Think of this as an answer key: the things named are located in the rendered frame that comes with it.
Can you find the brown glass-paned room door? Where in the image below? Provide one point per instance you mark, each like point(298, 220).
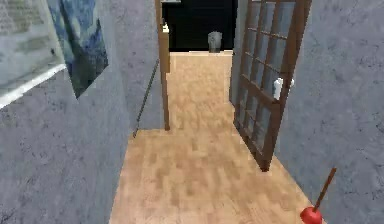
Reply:
point(271, 110)

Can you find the blue swirl wall painting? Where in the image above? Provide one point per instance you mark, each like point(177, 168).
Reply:
point(81, 43)

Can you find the brown wooden door frame post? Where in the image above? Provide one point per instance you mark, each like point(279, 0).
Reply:
point(164, 66)

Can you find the pale green framed wall picture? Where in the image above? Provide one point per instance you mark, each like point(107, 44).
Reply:
point(23, 43)

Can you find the red plunger with brown stick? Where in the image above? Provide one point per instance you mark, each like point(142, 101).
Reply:
point(311, 215)

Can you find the grey bin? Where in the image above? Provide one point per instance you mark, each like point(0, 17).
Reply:
point(215, 41)

